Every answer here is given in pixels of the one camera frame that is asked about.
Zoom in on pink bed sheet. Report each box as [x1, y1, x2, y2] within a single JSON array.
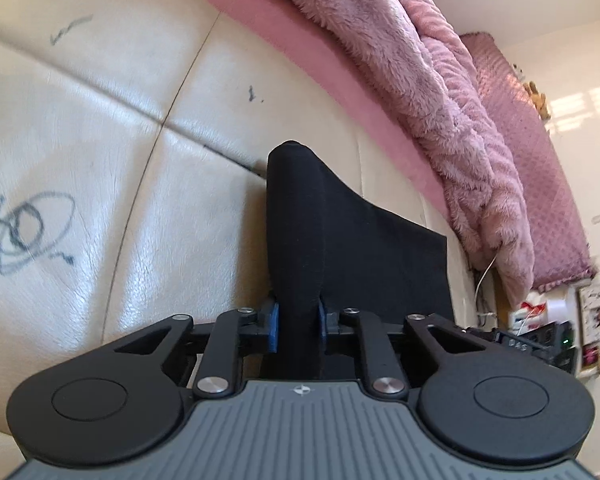
[[145, 0, 462, 232]]

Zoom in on white and red box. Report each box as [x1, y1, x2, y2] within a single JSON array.
[[509, 299, 577, 335]]

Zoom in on pink quilted headboard cover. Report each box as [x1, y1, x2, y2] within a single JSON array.
[[459, 32, 597, 294]]

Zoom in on cream leather bench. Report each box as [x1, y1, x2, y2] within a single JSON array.
[[0, 0, 502, 480]]

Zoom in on brown stuffed toy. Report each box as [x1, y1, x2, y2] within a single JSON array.
[[521, 80, 552, 122]]

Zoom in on white cable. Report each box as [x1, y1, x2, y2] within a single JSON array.
[[474, 254, 502, 322]]

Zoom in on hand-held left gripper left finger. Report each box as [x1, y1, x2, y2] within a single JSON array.
[[114, 299, 281, 401]]

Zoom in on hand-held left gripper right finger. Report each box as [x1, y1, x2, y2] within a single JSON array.
[[317, 299, 487, 401]]

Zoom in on black pants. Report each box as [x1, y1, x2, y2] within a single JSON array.
[[265, 141, 455, 382]]

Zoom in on printed card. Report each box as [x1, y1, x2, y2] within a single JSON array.
[[577, 284, 600, 378]]

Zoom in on pink fluffy blanket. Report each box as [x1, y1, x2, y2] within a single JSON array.
[[245, 0, 536, 307]]

